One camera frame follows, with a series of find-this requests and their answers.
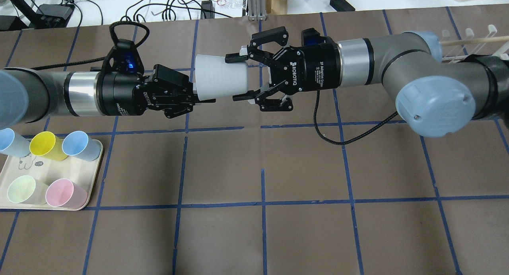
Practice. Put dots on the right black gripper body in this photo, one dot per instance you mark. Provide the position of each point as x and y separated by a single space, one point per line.
318 66

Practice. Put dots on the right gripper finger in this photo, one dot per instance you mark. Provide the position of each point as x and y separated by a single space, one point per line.
278 35
261 97

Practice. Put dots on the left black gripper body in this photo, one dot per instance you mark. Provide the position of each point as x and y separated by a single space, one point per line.
119 94

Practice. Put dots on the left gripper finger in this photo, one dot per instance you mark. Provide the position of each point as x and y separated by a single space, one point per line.
175 105
167 80

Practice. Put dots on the pale grey plastic cup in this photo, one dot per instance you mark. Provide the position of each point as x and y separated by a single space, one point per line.
216 79

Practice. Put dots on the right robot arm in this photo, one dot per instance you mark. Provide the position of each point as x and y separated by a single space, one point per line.
434 98

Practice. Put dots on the yellow plastic cup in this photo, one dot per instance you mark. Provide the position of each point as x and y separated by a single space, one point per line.
47 145

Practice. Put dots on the pink plastic cup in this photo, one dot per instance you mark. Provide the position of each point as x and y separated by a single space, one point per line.
63 193

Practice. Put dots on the light blue plastic cup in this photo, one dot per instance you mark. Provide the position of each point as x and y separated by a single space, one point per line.
13 144

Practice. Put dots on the pale green plastic cup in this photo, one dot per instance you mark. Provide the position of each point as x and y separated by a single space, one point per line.
27 190

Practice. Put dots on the black power adapter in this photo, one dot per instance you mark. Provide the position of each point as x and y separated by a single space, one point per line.
342 6

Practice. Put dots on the beige serving tray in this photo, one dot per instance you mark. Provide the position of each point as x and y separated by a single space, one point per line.
79 171

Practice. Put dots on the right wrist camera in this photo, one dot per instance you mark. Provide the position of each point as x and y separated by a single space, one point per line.
311 36

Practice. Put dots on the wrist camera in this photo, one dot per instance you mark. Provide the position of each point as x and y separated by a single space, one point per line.
123 58
311 36

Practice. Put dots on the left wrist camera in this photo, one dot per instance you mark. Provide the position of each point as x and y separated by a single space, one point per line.
123 58

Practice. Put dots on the aluminium frame post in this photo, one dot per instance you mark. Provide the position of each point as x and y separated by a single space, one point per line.
256 10

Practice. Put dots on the white wire cup rack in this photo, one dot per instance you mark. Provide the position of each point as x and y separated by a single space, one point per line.
457 50

